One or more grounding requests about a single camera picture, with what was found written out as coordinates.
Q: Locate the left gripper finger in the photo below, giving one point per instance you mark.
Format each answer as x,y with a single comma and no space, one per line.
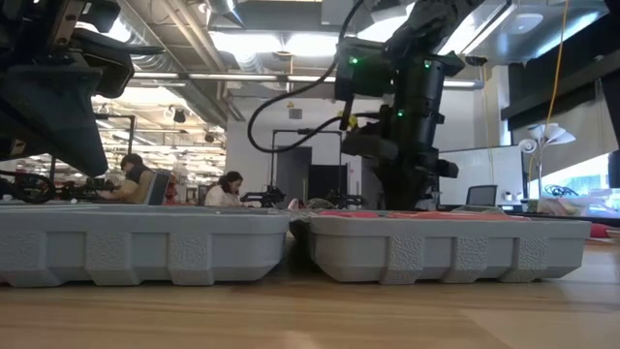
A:
58,106
19,143

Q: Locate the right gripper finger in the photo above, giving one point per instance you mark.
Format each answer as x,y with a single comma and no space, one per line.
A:
394,189
420,191

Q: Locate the grey plastic tool case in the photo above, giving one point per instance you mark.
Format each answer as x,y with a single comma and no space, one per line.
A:
145,242

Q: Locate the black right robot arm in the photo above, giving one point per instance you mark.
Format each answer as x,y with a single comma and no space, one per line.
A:
421,87

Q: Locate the black background robot arm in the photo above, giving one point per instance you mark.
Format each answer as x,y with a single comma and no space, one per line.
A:
34,186

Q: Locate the grey office chair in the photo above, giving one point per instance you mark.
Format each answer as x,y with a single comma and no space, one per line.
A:
482,196

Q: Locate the black display screen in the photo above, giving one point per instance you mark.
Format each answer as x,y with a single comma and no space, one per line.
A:
324,179

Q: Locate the white board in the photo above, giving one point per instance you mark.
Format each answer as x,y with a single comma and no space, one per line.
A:
489,165

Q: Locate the person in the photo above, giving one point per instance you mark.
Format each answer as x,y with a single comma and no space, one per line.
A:
138,174
223,194

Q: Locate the small black desk robot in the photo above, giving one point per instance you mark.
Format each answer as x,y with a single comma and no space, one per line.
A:
261,198

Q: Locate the white multi-head floor lamp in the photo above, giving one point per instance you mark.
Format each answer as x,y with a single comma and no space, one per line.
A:
552,133

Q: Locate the grey ceiling box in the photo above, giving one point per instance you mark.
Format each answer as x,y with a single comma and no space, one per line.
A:
331,12

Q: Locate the white ceiling access point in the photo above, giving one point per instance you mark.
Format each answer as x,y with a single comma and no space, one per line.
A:
525,22

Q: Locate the long ceiling light bar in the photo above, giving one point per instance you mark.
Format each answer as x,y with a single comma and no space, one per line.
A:
232,76

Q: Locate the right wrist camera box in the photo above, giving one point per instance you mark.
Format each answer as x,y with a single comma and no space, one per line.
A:
363,72

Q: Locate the black gantry frame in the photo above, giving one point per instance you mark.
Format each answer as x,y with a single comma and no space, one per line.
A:
132,138
315,131

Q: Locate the grey wall vent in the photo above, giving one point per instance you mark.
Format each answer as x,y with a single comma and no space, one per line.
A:
295,114

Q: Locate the silver spiral air duct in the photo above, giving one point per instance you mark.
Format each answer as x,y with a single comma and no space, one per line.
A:
194,97

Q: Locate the black metal table frame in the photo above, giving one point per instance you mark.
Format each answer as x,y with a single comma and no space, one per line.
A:
557,219

